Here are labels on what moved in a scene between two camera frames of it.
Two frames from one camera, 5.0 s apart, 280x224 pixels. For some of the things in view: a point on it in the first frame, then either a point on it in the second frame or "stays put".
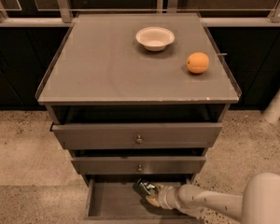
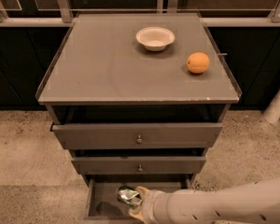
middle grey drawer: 138,164 stays put
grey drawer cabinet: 136,96 stays put
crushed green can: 143,189 to 129,195
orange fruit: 197,63 stays put
